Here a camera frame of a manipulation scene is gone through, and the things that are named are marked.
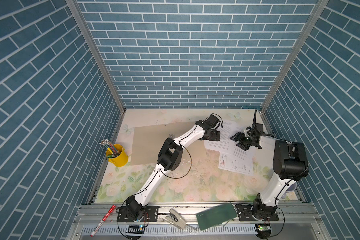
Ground printed text paper sheet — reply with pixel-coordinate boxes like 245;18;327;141
204;121;245;154

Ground beige cardboard folder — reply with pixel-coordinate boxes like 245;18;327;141
131;122;195;166

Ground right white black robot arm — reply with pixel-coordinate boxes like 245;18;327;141
230;123;309;219

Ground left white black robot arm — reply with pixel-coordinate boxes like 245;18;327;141
123;113;224;221

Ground diagram paper sheet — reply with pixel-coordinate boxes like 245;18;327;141
219;153;254;175

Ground lilac ceramic cup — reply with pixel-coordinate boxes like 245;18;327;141
282;183;297;199

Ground yellow pen cup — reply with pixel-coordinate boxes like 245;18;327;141
106;144;129;167

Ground grey stapler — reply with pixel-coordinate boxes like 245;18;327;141
165;209;187;229

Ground coloured pens bundle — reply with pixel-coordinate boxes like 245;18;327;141
100;139;120;158

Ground red marker pen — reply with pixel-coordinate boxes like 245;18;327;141
90;205;116;237

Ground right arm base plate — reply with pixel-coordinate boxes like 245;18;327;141
235;203;279;222

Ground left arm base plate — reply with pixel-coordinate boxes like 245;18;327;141
116;206;159;223

